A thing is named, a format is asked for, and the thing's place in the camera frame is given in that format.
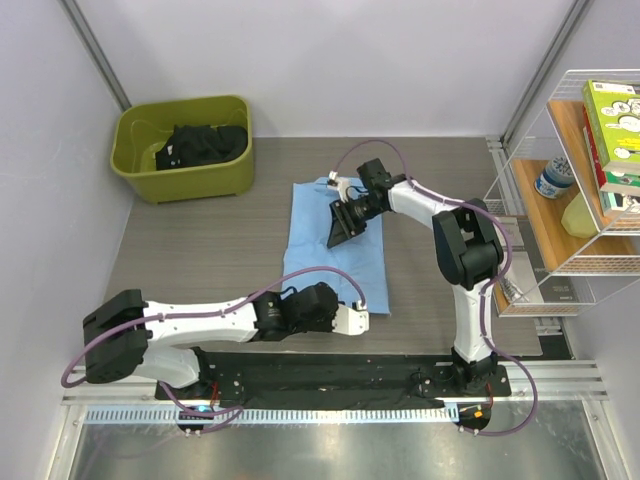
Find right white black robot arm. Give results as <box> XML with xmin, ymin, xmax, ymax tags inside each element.
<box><xmin>327</xmin><ymin>159</ymin><xmax>504</xmax><ymax>395</ymax></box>

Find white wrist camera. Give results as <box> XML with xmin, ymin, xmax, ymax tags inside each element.
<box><xmin>327</xmin><ymin>171</ymin><xmax>351</xmax><ymax>202</ymax></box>
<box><xmin>332</xmin><ymin>300</ymin><xmax>370</xmax><ymax>336</ymax></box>

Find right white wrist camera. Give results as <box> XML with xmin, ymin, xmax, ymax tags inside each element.
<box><xmin>327</xmin><ymin>171</ymin><xmax>351</xmax><ymax>202</ymax></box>

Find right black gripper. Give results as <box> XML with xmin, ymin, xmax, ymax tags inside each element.
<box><xmin>327</xmin><ymin>196</ymin><xmax>385</xmax><ymax>249</ymax></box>

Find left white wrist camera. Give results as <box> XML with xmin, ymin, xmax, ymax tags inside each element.
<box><xmin>332</xmin><ymin>300</ymin><xmax>370</xmax><ymax>336</ymax></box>

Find teal book stack bottom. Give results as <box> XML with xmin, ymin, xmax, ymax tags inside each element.
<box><xmin>599</xmin><ymin>171</ymin><xmax>639</xmax><ymax>218</ymax></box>

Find olive green plastic bin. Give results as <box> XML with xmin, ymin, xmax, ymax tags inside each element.
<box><xmin>110</xmin><ymin>95</ymin><xmax>254</xmax><ymax>204</ymax></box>

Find light blue long sleeve shirt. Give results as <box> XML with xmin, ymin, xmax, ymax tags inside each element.
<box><xmin>283</xmin><ymin>177</ymin><xmax>390</xmax><ymax>315</ymax></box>

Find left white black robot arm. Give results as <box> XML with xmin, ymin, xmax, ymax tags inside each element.
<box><xmin>83</xmin><ymin>282</ymin><xmax>347</xmax><ymax>399</ymax></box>

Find black clothes in bin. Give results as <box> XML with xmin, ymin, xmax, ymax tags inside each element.
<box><xmin>155</xmin><ymin>125</ymin><xmax>249</xmax><ymax>171</ymax></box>

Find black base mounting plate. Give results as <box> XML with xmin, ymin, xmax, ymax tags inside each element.
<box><xmin>172</xmin><ymin>352</ymin><xmax>511</xmax><ymax>403</ymax></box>

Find red book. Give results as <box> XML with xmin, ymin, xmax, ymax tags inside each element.
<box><xmin>582</xmin><ymin>106</ymin><xmax>607</xmax><ymax>191</ymax></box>

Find white wire shelf rack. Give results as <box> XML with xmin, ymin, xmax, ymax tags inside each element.
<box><xmin>484</xmin><ymin>69</ymin><xmax>639</xmax><ymax>317</ymax></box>

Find green book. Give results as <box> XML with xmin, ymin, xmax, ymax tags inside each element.
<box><xmin>583</xmin><ymin>79</ymin><xmax>639</xmax><ymax>175</ymax></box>

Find blue white ceramic cup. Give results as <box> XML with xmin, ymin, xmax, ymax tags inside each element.
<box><xmin>534</xmin><ymin>156</ymin><xmax>575</xmax><ymax>200</ymax></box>

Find pale yellow green object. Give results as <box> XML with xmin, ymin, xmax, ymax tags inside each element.
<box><xmin>561</xmin><ymin>193</ymin><xmax>599</xmax><ymax>239</ymax></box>

